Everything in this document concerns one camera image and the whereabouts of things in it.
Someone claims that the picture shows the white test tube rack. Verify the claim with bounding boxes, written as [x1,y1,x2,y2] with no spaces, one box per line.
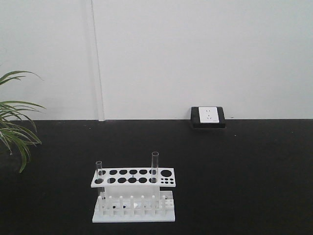
[91,167,176,223]

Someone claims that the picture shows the green potted plant leaves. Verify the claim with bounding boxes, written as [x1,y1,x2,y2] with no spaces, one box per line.
[0,70,46,174]

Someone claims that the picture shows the tall clear test tube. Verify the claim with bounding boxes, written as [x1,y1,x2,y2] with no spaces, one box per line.
[151,151,159,183]

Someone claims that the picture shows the short clear test tube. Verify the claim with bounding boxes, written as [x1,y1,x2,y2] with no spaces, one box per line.
[95,161,103,184]

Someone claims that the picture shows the white wall socket black frame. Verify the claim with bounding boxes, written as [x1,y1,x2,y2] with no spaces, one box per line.
[190,107,225,128]

